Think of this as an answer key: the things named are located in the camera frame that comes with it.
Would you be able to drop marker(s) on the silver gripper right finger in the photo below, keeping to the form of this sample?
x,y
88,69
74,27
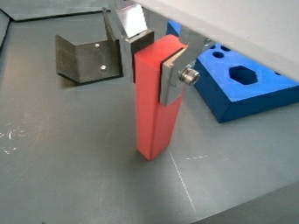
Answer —
x,y
177,67

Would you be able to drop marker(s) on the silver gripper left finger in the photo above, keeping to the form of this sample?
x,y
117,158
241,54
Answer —
x,y
136,36

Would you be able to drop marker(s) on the red rectangular block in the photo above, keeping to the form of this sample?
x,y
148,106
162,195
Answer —
x,y
154,118

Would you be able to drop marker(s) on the blue shape sorting board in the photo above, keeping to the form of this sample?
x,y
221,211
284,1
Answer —
x,y
237,87

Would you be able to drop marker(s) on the black curved bracket stand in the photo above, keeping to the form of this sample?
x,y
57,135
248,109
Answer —
x,y
90,62

